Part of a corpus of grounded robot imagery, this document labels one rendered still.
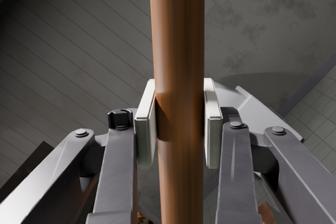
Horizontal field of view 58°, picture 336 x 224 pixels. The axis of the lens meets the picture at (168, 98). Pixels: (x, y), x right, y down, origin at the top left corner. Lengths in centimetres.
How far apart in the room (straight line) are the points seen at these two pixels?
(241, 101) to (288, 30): 114
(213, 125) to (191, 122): 3
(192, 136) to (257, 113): 305
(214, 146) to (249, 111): 304
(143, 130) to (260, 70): 371
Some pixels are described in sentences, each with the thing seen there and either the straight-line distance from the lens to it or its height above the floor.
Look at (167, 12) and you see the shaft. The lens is 16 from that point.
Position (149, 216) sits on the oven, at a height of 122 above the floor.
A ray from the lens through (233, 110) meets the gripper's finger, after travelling 18.
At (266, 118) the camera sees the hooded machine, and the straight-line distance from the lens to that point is 328.
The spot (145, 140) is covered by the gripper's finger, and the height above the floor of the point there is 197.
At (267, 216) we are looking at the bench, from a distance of 237.
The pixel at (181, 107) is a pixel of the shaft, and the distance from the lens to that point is 17.
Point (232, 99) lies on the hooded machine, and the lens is 315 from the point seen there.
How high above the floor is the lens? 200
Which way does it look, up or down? 11 degrees down
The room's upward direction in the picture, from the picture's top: 52 degrees counter-clockwise
